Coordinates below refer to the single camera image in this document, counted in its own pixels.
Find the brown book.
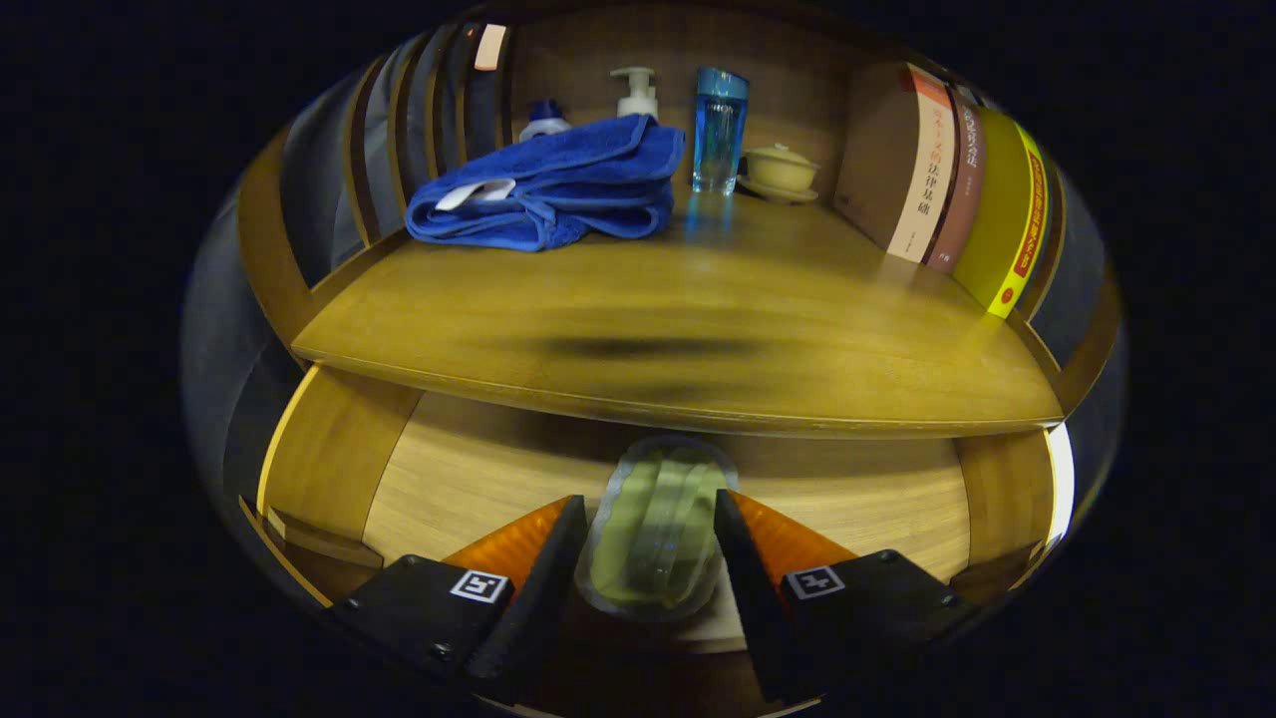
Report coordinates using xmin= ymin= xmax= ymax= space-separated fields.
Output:
xmin=922 ymin=90 xmax=988 ymax=275

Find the beige book with orange band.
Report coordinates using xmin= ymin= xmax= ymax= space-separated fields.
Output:
xmin=832 ymin=63 xmax=958 ymax=265

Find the wooden countertop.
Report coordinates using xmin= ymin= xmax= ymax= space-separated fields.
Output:
xmin=291 ymin=194 xmax=1066 ymax=440

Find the green handled scrubbing pad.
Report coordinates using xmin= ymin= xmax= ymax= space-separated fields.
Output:
xmin=575 ymin=435 xmax=741 ymax=624

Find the wooden drawer with black knob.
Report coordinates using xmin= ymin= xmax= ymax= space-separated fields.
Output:
xmin=237 ymin=362 xmax=1078 ymax=717

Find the white table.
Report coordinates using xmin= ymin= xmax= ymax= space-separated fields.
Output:
xmin=1047 ymin=424 xmax=1076 ymax=544

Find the yellow book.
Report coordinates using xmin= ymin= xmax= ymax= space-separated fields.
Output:
xmin=952 ymin=105 xmax=1053 ymax=320

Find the yellow lidded teacup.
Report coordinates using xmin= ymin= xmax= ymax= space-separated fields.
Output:
xmin=738 ymin=144 xmax=821 ymax=205

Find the white pump bottle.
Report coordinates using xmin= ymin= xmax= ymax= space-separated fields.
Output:
xmin=610 ymin=67 xmax=660 ymax=121

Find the blue folded towel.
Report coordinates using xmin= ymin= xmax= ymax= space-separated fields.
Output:
xmin=406 ymin=113 xmax=687 ymax=252

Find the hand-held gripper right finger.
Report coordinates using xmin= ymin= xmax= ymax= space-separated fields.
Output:
xmin=713 ymin=489 xmax=983 ymax=704

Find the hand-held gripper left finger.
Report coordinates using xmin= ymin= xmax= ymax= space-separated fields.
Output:
xmin=329 ymin=495 xmax=589 ymax=704

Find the blue glass bottle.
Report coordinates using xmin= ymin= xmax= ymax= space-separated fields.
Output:
xmin=692 ymin=67 xmax=750 ymax=195

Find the small white blue-capped bottle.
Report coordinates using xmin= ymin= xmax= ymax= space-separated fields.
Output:
xmin=518 ymin=99 xmax=573 ymax=143

